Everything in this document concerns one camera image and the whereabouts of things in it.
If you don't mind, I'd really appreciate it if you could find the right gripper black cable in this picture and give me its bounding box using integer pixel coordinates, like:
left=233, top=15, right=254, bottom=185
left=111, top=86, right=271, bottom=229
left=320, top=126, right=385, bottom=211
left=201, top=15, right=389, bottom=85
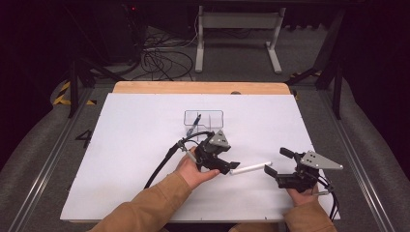
left=317, top=175, right=340, bottom=222

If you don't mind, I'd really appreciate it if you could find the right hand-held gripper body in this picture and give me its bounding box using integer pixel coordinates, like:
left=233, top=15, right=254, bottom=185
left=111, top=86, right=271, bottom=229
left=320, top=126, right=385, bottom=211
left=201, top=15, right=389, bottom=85
left=276, top=150, right=344, bottom=193

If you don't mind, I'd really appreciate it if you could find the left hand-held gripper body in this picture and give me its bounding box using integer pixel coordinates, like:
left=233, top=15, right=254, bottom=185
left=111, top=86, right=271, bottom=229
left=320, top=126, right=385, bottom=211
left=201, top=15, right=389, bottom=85
left=193, top=129, right=232, bottom=170

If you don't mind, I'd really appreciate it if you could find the person's right hand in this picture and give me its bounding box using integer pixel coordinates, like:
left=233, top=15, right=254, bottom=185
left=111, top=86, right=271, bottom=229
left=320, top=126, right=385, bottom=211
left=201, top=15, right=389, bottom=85
left=286, top=186, right=321, bottom=208

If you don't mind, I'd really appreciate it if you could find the person's left hand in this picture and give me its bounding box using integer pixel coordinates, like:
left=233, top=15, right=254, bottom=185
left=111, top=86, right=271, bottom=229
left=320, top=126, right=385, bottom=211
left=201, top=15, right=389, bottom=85
left=175, top=146, right=220, bottom=191

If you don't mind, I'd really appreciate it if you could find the white metal stand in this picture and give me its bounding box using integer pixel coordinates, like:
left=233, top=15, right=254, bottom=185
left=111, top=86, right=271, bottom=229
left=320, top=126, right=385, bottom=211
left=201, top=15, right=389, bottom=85
left=194, top=5, right=287, bottom=74

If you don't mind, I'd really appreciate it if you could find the clear plastic organizer box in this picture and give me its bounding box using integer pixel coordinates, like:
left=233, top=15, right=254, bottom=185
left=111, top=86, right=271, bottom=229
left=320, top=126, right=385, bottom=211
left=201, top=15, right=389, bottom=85
left=183, top=109, right=224, bottom=138

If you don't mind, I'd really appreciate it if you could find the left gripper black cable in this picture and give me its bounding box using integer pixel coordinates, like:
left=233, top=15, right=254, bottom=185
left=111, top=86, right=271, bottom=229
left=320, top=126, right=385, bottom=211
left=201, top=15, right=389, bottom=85
left=143, top=130, right=215, bottom=189

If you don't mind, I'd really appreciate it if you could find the blue pen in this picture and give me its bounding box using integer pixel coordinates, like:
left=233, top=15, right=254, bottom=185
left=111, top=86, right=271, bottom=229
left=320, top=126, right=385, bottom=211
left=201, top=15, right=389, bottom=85
left=186, top=113, right=202, bottom=137

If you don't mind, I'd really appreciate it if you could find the white pen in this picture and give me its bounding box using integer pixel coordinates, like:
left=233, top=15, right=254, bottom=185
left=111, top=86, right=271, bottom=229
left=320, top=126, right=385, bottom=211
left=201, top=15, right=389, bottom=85
left=229, top=161, right=274, bottom=176

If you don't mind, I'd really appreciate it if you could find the tangle of floor cables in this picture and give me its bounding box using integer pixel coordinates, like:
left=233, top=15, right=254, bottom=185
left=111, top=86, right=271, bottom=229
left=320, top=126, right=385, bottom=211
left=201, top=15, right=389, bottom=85
left=140, top=28, right=198, bottom=82

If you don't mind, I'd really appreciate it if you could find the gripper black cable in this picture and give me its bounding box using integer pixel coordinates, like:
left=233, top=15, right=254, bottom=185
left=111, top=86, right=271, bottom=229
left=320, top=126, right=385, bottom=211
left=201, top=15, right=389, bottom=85
left=143, top=130, right=215, bottom=189
left=317, top=175, right=340, bottom=222

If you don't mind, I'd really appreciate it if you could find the yellow black floor tape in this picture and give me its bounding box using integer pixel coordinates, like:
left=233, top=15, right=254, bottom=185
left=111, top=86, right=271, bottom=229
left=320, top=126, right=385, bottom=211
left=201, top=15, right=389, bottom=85
left=52, top=80, right=98, bottom=106

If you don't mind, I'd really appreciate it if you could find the white board sheet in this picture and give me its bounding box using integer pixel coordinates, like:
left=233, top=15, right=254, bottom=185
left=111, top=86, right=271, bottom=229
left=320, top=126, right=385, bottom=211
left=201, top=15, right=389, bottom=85
left=60, top=93, right=341, bottom=223

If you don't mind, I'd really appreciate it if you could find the wooden table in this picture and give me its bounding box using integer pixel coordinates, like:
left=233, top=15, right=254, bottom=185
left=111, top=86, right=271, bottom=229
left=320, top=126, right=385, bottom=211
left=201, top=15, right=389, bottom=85
left=112, top=81, right=292, bottom=96

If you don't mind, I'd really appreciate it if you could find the black metal stand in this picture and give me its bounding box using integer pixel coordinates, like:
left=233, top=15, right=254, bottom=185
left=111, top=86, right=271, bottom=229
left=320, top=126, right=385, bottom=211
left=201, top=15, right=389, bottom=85
left=284, top=9, right=346, bottom=121
left=67, top=57, right=128, bottom=119

